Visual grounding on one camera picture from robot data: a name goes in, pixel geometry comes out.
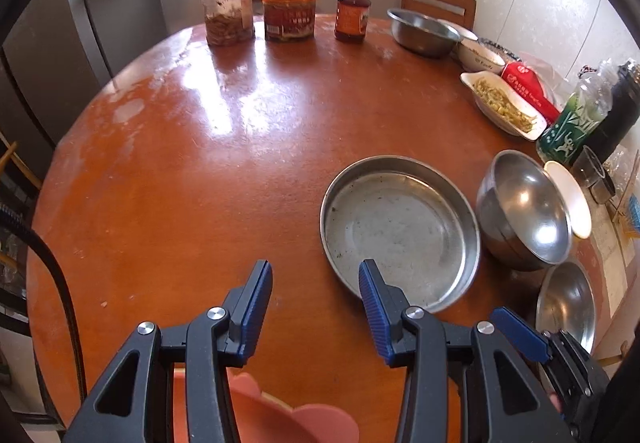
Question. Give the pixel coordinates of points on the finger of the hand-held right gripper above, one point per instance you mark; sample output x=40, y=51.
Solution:
x=520, y=335

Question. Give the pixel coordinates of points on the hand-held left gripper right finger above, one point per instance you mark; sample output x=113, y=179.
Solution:
x=375, y=318

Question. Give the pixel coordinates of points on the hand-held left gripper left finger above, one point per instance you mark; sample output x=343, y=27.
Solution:
x=255, y=308

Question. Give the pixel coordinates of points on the steel bowl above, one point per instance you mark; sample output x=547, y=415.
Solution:
x=525, y=213
x=565, y=303

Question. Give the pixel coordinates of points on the round steel plate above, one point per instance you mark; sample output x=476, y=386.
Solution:
x=395, y=233

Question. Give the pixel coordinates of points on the blue plastic item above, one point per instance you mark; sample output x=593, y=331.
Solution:
x=632, y=215

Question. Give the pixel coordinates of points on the small steel cup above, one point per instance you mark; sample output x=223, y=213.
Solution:
x=602, y=190

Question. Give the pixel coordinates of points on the clear plastic cup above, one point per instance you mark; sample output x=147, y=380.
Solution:
x=587, y=168

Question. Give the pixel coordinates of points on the white rectangular plate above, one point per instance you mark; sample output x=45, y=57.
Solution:
x=520, y=130

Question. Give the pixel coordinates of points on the green label plastic bottle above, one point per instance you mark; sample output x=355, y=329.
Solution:
x=570, y=128

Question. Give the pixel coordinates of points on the bean sprout food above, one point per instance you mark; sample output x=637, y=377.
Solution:
x=500, y=105

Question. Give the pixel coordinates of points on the black thermos flask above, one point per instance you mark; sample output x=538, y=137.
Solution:
x=617, y=113

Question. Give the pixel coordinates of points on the red carton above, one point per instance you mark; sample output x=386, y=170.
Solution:
x=530, y=85

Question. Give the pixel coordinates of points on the white printed bowl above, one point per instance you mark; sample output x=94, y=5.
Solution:
x=480, y=58

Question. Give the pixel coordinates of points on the large steel basin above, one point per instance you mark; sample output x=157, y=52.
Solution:
x=425, y=35

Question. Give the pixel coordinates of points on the yellow wooden chair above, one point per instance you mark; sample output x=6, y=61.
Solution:
x=10, y=155

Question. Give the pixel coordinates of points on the jar with orange lid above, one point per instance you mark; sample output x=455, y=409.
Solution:
x=290, y=18

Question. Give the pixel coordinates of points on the clear jar with black lid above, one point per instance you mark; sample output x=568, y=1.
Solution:
x=227, y=13

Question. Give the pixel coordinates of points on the plain white bowl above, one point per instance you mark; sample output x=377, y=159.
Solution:
x=467, y=32

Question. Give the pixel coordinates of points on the amber honey bottle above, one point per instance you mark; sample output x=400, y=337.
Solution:
x=352, y=15

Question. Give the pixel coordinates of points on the wooden chair with cutout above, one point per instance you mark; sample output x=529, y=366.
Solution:
x=435, y=3

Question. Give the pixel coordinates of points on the grey refrigerator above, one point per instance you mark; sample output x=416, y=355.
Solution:
x=100, y=23

